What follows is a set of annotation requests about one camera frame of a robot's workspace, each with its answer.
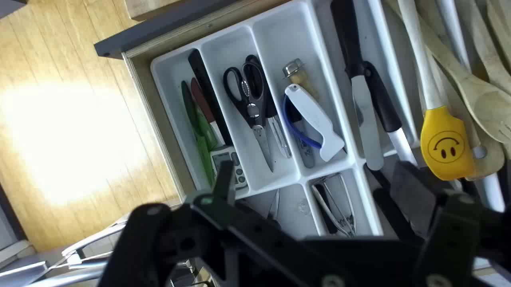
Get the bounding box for small grey keypad gadget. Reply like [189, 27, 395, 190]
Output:
[211, 146, 251, 194]

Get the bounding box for maroon handled knife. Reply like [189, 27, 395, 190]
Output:
[189, 76, 227, 150]

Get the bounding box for aluminium robot stand frame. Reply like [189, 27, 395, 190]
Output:
[0, 215, 130, 287]

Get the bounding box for slotted wooden spoon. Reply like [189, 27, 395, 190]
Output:
[414, 9, 511, 146]

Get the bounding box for yellow smiley face spatula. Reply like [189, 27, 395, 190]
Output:
[397, 0, 480, 182]

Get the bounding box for green knife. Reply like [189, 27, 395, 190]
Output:
[181, 78, 219, 186]

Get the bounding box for long black knife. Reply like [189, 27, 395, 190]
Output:
[187, 48, 237, 150]

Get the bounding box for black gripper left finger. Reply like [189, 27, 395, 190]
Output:
[98, 158, 322, 287]

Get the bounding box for white cutlery tray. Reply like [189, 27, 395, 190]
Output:
[151, 0, 511, 239]

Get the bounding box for wooden spatula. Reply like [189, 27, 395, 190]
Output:
[478, 0, 511, 94]

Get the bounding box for black handled metal spreader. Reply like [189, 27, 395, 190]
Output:
[330, 0, 387, 172]

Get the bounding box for white plastic utensil handle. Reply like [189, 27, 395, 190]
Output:
[366, 0, 421, 145]

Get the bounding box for brass capped grey tool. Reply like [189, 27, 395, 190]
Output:
[282, 57, 322, 169]

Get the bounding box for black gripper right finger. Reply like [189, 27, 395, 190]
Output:
[366, 161, 511, 287]

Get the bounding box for black handled white knife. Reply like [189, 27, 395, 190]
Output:
[363, 60, 421, 167]

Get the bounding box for black handled scissors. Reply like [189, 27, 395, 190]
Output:
[223, 52, 293, 174]

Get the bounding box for white and blue peeler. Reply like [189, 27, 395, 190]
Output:
[280, 83, 349, 164]

